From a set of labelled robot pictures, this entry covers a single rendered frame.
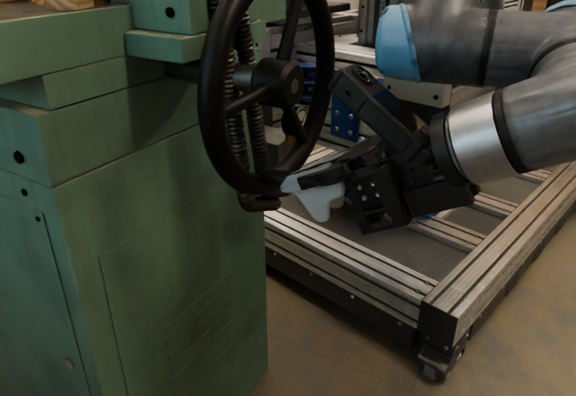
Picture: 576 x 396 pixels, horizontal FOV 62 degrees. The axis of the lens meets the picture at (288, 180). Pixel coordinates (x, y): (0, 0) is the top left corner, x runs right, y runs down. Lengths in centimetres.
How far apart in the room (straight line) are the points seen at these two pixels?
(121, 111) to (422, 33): 39
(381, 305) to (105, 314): 73
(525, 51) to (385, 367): 99
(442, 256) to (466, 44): 95
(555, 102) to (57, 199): 53
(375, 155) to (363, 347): 96
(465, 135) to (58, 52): 43
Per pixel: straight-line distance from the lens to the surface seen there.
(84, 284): 71
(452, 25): 50
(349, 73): 47
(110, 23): 64
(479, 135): 42
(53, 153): 62
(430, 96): 98
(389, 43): 50
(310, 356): 134
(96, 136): 65
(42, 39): 59
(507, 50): 49
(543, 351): 151
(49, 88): 60
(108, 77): 65
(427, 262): 134
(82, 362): 81
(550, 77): 43
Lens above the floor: 97
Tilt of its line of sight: 26 degrees down
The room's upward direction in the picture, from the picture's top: straight up
